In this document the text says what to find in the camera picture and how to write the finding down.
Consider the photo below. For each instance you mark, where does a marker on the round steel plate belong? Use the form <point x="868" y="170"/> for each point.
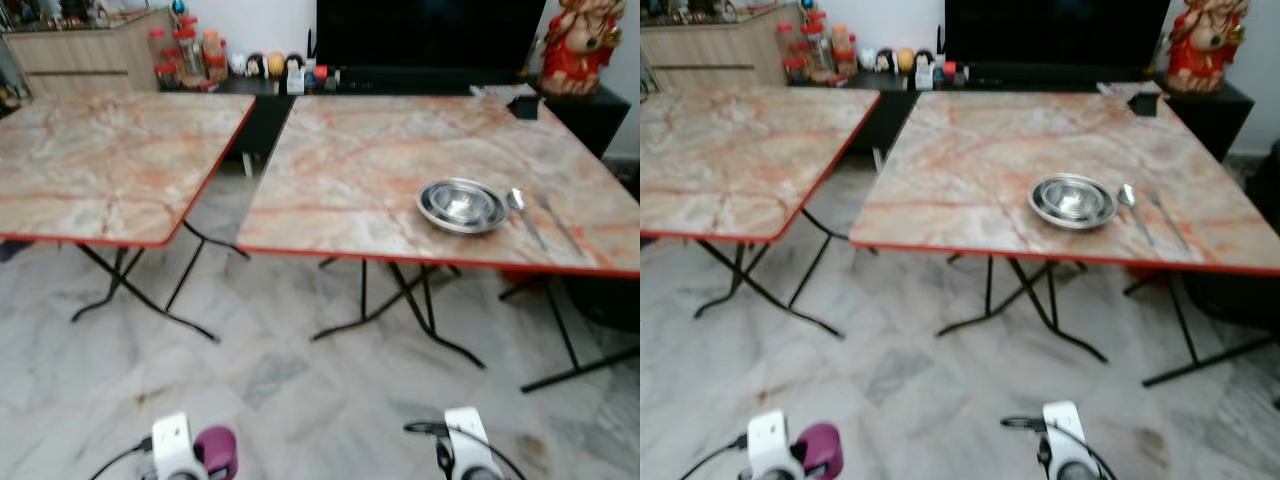
<point x="432" y="214"/>
<point x="1043" y="208"/>

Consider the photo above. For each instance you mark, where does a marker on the black flat screen television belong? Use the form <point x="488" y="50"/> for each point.
<point x="1055" y="30"/>
<point x="430" y="35"/>

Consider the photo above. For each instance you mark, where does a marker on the light wooden cabinet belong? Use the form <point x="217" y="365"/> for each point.
<point x="710" y="48"/>
<point x="80" y="55"/>

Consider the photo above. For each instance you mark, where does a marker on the tall red lid jar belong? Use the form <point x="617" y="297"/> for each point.
<point x="188" y="55"/>
<point x="816" y="50"/>

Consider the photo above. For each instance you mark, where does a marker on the small black box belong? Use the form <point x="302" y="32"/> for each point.
<point x="524" y="107"/>
<point x="1145" y="103"/>

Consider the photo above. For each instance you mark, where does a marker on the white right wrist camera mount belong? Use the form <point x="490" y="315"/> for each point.
<point x="1066" y="430"/>
<point x="468" y="435"/>

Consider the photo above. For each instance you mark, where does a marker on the red and gold statue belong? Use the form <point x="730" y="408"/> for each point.
<point x="1200" y="45"/>
<point x="575" y="50"/>

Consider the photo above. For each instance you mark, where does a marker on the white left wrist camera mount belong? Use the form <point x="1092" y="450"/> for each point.
<point x="175" y="445"/>
<point x="772" y="443"/>

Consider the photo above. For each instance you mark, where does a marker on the black television console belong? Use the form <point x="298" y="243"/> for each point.
<point x="590" y="118"/>

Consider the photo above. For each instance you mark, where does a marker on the yellow round figurine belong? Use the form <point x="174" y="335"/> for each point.
<point x="905" y="60"/>
<point x="276" y="65"/>

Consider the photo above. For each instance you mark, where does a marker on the steel fork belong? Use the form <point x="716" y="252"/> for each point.
<point x="558" y="224"/>
<point x="1168" y="218"/>

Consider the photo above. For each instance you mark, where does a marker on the steel spoon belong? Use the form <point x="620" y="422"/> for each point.
<point x="516" y="200"/>
<point x="1127" y="194"/>

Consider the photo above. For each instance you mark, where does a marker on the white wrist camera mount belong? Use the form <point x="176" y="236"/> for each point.
<point x="772" y="443"/>
<point x="175" y="445"/>
<point x="468" y="435"/>
<point x="1066" y="430"/>

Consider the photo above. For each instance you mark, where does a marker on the marble top folding table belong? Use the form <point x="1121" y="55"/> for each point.
<point x="370" y="170"/>
<point x="980" y="165"/>
<point x="740" y="150"/>
<point x="110" y="160"/>

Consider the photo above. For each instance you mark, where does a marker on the purple cup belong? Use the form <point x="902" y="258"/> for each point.
<point x="822" y="447"/>
<point x="218" y="450"/>

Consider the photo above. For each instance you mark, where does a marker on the steel bowl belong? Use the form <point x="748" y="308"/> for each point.
<point x="1075" y="198"/>
<point x="465" y="203"/>

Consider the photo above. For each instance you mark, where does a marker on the orange filled red lid jar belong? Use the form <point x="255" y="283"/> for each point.
<point x="842" y="52"/>
<point x="215" y="58"/>

